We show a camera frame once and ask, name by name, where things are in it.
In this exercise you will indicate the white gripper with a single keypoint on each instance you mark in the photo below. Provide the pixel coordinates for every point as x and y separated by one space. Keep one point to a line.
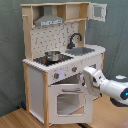
93 77

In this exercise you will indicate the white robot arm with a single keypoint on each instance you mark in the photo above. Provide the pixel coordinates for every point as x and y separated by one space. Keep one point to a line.
116 89

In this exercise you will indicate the wooden toy kitchen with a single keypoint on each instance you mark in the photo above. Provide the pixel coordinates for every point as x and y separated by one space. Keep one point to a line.
39 40

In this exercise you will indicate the grey toy sink basin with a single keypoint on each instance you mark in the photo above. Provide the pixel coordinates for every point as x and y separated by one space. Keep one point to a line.
79 51

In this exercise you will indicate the red stove knob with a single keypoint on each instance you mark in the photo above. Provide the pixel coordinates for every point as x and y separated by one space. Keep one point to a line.
74 69
56 75

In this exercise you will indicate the silver toy pot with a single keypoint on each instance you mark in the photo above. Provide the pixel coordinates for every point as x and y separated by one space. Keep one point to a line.
53 55

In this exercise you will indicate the black toy faucet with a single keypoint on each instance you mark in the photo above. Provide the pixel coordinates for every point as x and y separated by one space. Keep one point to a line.
73 39

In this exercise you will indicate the black toy stovetop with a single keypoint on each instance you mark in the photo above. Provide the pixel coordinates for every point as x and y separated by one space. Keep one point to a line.
48 61

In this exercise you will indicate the grey range hood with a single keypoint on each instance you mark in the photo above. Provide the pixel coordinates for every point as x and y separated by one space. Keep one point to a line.
48 18

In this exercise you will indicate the red right stove knob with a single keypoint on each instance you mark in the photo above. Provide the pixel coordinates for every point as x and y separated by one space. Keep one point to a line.
74 69

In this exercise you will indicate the white oven door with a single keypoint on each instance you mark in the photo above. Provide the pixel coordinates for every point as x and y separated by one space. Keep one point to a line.
69 103

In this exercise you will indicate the red left stove knob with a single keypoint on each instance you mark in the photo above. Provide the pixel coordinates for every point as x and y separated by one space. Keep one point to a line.
56 75

